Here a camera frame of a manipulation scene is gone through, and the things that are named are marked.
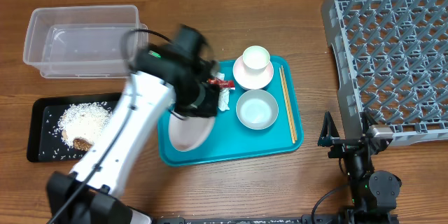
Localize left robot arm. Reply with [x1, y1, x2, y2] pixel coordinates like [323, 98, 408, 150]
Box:
[46, 24, 220, 223]

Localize white cup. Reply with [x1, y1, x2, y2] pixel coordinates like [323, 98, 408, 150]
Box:
[242, 45, 270, 75]

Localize teal serving tray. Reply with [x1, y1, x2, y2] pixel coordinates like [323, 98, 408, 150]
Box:
[157, 56, 304, 167]

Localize wooden chopstick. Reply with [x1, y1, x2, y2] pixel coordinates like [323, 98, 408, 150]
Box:
[278, 66, 295, 144]
[280, 64, 298, 143]

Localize white round plate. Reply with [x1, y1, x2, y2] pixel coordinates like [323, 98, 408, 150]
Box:
[168, 113, 216, 152]

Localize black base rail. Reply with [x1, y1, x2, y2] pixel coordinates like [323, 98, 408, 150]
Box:
[153, 214, 400, 224]

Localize wooden chopstick right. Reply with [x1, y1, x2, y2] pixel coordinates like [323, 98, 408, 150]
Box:
[280, 64, 298, 143]

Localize white napkin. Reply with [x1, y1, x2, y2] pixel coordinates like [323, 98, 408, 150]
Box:
[215, 72, 230, 111]

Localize white rice pile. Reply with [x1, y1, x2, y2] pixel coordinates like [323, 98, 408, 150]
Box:
[57, 103, 113, 148]

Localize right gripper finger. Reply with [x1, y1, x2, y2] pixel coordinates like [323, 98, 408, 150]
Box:
[361, 112, 377, 137]
[320, 111, 340, 140]

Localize clear plastic bin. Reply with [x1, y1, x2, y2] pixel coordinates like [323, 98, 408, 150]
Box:
[23, 5, 147, 78]

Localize grey bowl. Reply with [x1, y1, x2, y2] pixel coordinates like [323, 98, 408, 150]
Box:
[236, 90, 279, 130]

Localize grey dishwasher rack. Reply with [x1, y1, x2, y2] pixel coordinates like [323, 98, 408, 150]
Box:
[321, 0, 447, 146]

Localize red snack wrapper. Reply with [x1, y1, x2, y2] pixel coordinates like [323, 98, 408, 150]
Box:
[207, 78, 235, 90]

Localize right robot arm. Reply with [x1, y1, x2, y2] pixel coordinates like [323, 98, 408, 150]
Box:
[311, 111, 402, 223]

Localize wooden chopstick left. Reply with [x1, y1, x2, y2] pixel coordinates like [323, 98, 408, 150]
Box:
[278, 66, 295, 144]

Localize black plastic tray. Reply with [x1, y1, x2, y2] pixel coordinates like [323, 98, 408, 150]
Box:
[27, 92, 121, 162]

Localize brown food piece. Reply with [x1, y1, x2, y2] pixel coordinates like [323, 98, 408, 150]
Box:
[73, 138, 92, 151]

